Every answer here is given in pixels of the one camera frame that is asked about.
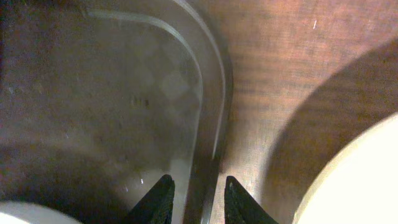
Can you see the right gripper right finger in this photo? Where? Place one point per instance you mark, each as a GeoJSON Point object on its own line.
{"type": "Point", "coordinates": [240, 207]}

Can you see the light blue plate right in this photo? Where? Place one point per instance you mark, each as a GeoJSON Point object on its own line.
{"type": "Point", "coordinates": [30, 213]}

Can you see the brown serving tray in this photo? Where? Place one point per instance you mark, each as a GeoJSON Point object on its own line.
{"type": "Point", "coordinates": [100, 99]}

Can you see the white plate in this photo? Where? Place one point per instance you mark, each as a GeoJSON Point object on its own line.
{"type": "Point", "coordinates": [359, 185]}

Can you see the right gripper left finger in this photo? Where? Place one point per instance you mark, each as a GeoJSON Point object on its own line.
{"type": "Point", "coordinates": [156, 207]}

